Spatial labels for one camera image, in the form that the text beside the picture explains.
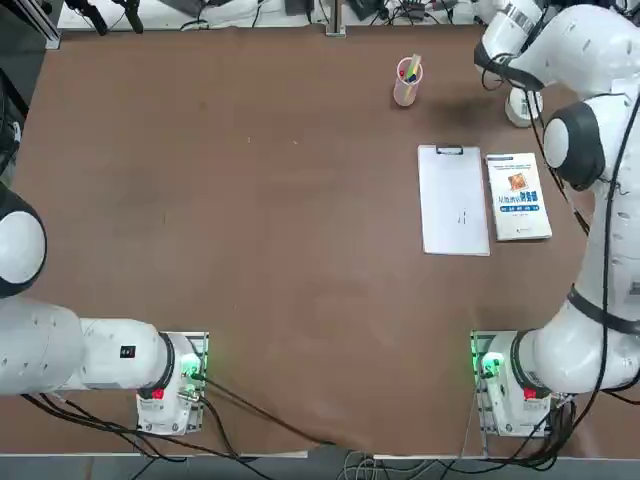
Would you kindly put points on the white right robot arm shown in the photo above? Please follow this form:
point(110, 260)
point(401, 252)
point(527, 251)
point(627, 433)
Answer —
point(580, 45)

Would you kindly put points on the pink pen cup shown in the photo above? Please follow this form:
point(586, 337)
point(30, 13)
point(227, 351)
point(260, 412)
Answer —
point(405, 92)

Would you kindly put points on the white foldable desk lamp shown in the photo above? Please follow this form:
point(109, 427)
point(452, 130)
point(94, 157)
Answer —
point(517, 112)

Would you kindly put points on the white table edge bracket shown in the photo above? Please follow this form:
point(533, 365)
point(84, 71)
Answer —
point(336, 31)

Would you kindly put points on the black stand leg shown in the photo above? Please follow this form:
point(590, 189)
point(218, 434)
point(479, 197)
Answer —
point(95, 15)
point(134, 15)

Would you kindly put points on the white and blue book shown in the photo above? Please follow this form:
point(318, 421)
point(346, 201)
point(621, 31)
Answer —
point(517, 200)

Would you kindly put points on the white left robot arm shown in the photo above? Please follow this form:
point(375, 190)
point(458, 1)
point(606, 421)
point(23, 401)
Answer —
point(40, 345)

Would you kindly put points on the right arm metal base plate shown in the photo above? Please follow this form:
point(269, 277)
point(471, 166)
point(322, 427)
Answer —
point(481, 415)

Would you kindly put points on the pink clipboard with black clip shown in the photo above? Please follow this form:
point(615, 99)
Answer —
point(450, 149)

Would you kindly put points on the yellow green highlighter set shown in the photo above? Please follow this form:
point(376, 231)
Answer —
point(415, 65)

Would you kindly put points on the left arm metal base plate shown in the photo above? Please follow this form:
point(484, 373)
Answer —
point(200, 340)

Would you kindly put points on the aluminium frame extrusion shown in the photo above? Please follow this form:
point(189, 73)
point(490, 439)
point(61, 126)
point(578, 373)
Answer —
point(42, 30)

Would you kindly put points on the white paper sheet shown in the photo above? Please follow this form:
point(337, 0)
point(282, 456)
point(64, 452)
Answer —
point(452, 200)

